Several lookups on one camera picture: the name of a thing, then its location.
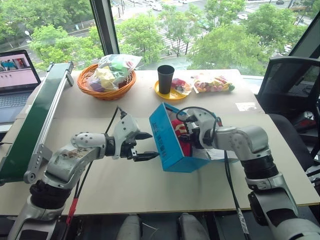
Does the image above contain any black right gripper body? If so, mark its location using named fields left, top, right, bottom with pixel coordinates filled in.
left=185, top=124, right=203, bottom=151

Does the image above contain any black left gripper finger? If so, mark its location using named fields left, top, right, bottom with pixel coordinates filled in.
left=132, top=150, right=160, bottom=163
left=134, top=131, right=154, bottom=142

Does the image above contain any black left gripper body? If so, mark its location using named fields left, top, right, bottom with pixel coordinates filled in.
left=120, top=134, right=139, bottom=161

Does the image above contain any blue cardboard shoebox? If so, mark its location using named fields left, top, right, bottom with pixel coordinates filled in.
left=148, top=101, right=240, bottom=174

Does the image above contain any white wrapping paper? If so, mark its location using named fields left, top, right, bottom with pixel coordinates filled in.
left=196, top=147, right=227, bottom=161

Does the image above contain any yellow round plate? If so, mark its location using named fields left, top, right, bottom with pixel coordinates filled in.
left=154, top=79, right=192, bottom=101

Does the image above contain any orange woven basket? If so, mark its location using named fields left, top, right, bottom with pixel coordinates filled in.
left=76, top=63, right=137, bottom=101

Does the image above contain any small bag of red toys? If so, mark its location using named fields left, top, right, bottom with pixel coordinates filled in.
left=170, top=77, right=194, bottom=96

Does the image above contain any bag of colourful toy fruit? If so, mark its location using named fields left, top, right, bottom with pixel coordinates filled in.
left=191, top=73, right=236, bottom=95

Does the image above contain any black plastic cup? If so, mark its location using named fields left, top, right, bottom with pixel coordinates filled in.
left=157, top=64, right=175, bottom=95

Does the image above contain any plastic bag of coloured blocks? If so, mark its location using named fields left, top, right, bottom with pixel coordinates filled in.
left=85, top=53, right=143, bottom=93

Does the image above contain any grey rounded shape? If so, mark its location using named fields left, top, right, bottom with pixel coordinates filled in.
left=116, top=214, right=141, bottom=240
left=176, top=212, right=209, bottom=240

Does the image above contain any green conveyor belt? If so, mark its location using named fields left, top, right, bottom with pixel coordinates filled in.
left=0, top=60, right=75, bottom=186

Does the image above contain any black mesh office chair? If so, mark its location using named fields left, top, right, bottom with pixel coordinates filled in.
left=256, top=55, right=320, bottom=177

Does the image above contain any open grey laptop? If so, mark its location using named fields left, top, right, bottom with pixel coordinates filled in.
left=0, top=49, right=42, bottom=125

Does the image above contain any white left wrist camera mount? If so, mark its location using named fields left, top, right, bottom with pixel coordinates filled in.
left=110, top=113, right=140, bottom=160

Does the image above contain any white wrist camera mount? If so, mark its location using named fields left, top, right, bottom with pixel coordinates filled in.
left=110, top=113, right=140, bottom=160
left=187, top=108, right=220, bottom=150

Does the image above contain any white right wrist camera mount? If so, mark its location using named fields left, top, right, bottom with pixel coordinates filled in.
left=187, top=108, right=220, bottom=150

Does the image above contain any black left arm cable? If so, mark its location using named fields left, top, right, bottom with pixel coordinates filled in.
left=65, top=105, right=128, bottom=226

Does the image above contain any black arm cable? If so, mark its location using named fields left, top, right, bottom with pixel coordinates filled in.
left=65, top=105, right=128, bottom=226
left=175, top=106, right=251, bottom=237

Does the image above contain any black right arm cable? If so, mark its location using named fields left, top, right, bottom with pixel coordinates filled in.
left=175, top=106, right=251, bottom=237

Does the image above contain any black window frame post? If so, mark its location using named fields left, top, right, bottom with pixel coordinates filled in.
left=286, top=13, right=320, bottom=59
left=89, top=0, right=121, bottom=57

